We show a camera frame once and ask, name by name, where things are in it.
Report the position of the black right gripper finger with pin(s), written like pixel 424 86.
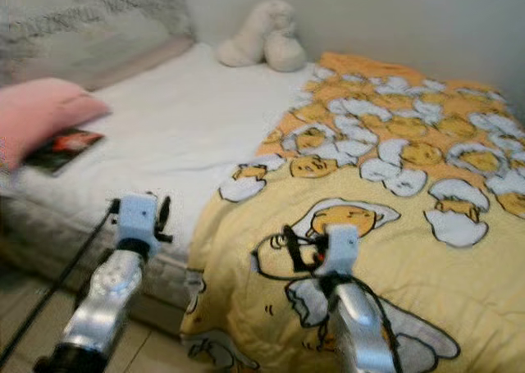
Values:
pixel 292 242

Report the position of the dark comic book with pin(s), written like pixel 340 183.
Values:
pixel 66 152

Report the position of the pink pillow with fist print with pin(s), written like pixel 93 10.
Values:
pixel 49 115

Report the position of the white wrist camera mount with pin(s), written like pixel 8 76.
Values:
pixel 135 220
pixel 338 248

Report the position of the yellow cartoon egg blanket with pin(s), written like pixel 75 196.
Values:
pixel 426 127

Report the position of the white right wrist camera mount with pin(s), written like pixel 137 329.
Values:
pixel 338 248

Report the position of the beige plush toy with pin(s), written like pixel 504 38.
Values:
pixel 267 37

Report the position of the white quilted mattress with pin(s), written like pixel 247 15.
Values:
pixel 180 127

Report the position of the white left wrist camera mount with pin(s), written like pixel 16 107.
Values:
pixel 135 220

